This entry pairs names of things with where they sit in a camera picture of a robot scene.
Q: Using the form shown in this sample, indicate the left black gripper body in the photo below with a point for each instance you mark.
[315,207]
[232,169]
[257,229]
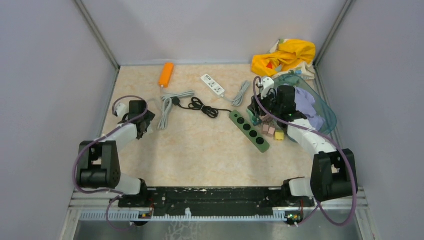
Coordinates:
[148,118]

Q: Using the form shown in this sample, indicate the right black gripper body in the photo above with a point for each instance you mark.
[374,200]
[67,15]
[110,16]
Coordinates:
[270,104]

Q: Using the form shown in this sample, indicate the teal plug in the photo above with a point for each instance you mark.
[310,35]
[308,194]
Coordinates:
[256,121]

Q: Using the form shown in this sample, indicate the pink plug orange strip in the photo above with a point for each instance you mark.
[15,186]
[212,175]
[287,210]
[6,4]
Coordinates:
[271,132]

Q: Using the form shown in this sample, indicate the yellow plug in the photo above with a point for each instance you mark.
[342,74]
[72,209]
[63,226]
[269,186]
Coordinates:
[279,135]

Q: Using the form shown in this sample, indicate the green power strip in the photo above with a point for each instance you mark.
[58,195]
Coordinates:
[254,136]

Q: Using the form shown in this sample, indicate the white power strip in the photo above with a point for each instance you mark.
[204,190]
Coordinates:
[215,87]

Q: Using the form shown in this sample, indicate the orange power strip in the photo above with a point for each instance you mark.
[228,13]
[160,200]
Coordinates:
[166,75]

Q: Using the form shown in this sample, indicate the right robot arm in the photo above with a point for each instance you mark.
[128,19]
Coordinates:
[321,148]

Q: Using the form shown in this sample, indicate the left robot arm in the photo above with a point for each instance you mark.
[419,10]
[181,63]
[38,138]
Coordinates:
[97,167]

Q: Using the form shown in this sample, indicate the purple cloth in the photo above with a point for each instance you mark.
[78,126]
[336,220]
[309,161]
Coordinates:
[305,104]

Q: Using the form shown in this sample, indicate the teal plastic basket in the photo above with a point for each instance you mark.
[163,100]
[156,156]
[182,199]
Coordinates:
[320,105]

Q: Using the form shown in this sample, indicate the yellow cloth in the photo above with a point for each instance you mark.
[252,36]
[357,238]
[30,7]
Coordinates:
[287,56]

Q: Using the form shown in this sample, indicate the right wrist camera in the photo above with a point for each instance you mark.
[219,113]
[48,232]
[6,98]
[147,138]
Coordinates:
[265,84]

